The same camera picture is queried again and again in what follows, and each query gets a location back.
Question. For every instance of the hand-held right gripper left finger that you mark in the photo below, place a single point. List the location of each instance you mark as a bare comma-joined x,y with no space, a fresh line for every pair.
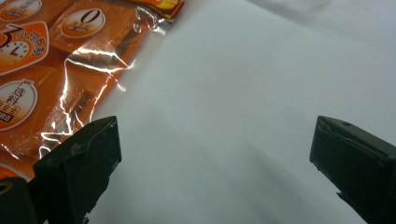
74,174

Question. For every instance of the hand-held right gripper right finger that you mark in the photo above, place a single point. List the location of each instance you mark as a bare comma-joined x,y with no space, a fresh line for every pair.
358,165

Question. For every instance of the orange plastic snack bag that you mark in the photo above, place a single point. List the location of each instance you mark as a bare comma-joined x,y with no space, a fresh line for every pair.
46,77

